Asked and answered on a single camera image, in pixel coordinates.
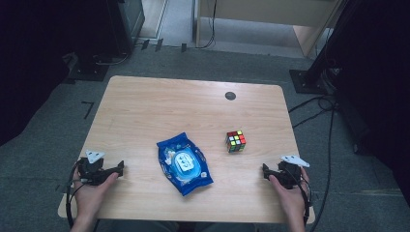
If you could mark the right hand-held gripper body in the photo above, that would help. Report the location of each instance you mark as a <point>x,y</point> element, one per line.
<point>288,175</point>

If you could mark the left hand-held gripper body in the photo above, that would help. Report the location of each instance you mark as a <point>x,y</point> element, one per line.
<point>92,172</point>

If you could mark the multicolour puzzle cube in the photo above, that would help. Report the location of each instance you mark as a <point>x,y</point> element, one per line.
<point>236,141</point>

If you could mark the blue wet wipes packet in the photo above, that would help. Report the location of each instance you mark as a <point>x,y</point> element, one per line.
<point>183,161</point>

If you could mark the person's left hand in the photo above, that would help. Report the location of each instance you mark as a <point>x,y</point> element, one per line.
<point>88,198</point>

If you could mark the person's right hand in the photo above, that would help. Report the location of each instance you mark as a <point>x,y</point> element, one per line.
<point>293,203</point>

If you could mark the black angled floor tape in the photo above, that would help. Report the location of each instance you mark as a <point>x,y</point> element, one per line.
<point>87,108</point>

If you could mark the black round table grommet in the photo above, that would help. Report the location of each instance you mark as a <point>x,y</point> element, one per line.
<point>230,95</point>

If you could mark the black metal stand with base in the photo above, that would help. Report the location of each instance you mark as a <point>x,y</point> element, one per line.
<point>309,82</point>

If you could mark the black flat stand base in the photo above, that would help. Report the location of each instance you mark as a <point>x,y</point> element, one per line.
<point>88,69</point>

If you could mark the black floor tape strip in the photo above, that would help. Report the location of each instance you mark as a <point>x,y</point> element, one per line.
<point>159,45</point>
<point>184,47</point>

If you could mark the dark curtain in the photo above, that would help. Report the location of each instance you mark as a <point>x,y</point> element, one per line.
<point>380,71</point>
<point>35,58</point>

